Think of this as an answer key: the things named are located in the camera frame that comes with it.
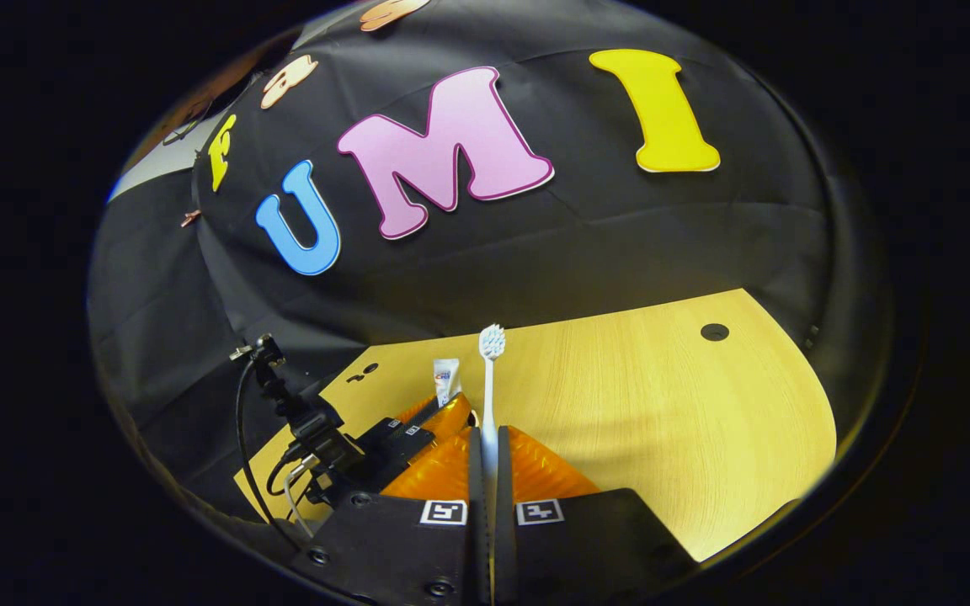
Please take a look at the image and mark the black cable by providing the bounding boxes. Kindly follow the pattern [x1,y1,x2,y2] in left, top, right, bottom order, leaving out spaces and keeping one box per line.
[234,360,288,529]

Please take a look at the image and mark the white toothpaste tube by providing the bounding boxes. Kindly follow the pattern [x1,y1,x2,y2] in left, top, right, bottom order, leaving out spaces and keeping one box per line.
[433,358,462,408]

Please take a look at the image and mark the wooden desktop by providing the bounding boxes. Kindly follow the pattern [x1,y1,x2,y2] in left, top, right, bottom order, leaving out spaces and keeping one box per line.
[234,289,838,563]

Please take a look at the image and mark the black backdrop cloth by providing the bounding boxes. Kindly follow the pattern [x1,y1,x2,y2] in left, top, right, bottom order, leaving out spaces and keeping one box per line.
[88,0,890,523]

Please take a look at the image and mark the light blue toothbrush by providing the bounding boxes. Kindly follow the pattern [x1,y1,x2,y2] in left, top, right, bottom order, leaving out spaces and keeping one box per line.
[477,323,508,510]

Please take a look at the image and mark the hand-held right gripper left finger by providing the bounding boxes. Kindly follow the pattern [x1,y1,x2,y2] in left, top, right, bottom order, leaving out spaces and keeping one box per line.
[290,425,488,606]

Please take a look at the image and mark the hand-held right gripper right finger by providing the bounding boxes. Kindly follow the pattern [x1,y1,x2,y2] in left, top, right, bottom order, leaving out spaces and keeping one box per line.
[493,424,701,606]

